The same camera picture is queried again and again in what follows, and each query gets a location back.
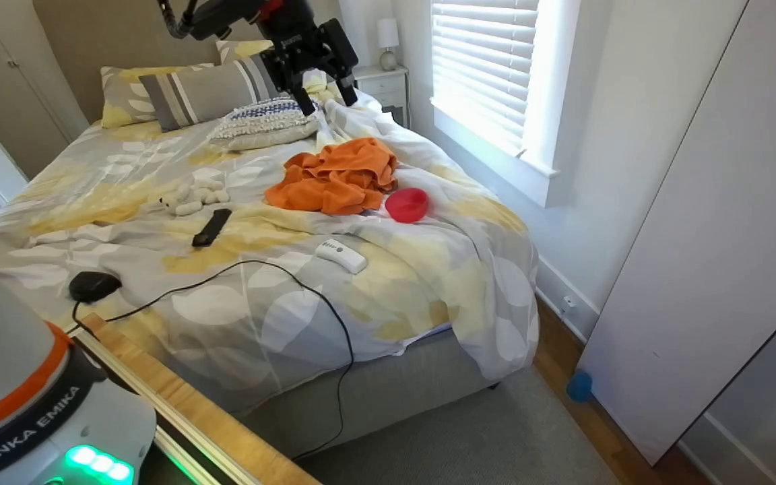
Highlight black remote control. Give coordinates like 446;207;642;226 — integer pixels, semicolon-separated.
192;207;232;249

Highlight wooden table edge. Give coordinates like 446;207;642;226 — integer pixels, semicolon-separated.
76;315;318;485

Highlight white table lamp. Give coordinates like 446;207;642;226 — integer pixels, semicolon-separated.
376;16;398;70

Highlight grey bed base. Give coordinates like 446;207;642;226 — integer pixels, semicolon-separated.
241;331;489;456

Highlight grey headboard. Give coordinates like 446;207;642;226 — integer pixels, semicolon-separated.
31;0;219;126

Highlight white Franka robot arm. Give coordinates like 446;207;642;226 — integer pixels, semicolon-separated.
0;0;359;485

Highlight white leaning board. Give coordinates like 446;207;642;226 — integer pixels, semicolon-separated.
580;0;776;464

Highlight white plush toy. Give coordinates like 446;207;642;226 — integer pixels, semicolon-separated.
157;172;229;216

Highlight orange cloth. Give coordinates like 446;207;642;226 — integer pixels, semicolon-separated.
264;137;396;216

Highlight black computer mouse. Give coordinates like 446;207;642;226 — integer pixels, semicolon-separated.
66;273;120;301

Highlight white nightstand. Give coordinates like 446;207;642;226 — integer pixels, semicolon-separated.
359;67;410;123

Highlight black mouse cable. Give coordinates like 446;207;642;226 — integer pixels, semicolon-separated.
69;257;359;456

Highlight yellow grey floral duvet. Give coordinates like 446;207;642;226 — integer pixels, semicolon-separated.
0;67;541;417

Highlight blue white beaded pillow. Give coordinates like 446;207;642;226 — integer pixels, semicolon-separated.
209;99;318;150

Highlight white remote control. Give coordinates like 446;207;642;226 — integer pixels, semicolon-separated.
316;241;367;273

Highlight grey striped pillow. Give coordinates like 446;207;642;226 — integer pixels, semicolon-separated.
140;57;276;131

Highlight yellow floral pillow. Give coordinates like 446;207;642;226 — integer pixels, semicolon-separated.
100;41;268;126

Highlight white window blinds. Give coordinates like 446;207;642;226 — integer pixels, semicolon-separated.
431;0;539;153

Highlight blue ball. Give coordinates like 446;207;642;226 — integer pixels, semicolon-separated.
565;370;592;401

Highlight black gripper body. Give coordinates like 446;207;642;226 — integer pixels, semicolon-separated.
262;20;359;115

